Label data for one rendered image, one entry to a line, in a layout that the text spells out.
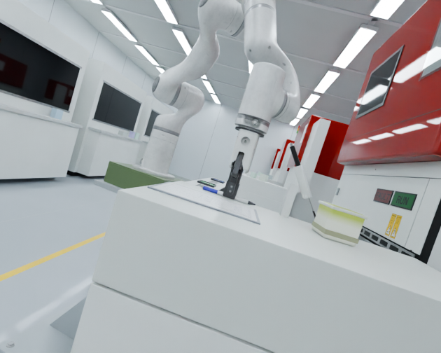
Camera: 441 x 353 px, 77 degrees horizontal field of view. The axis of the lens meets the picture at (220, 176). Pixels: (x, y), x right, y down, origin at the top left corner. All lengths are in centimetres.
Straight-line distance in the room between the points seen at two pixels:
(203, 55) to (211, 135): 796
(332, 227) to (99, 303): 44
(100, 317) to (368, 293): 38
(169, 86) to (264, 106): 59
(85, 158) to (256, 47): 472
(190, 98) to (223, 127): 778
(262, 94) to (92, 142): 471
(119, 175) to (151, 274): 79
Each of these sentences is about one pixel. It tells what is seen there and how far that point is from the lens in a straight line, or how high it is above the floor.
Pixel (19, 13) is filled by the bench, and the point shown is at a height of 189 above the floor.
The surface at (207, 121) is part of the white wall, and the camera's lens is 911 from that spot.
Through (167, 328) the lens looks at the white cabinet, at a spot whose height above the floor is 79.
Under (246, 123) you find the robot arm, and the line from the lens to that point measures 67.
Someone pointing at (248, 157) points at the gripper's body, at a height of 107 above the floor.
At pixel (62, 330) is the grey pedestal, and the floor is 2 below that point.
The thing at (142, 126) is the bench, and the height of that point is 123.
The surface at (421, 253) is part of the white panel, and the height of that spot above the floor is 98.
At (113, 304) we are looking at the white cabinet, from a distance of 48.
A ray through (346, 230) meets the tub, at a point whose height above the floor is 99.
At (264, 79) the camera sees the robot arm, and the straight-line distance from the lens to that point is 69.
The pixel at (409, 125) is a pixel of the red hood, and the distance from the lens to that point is 101.
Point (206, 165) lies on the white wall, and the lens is 898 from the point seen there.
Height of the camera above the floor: 105
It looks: 4 degrees down
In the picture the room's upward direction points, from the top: 18 degrees clockwise
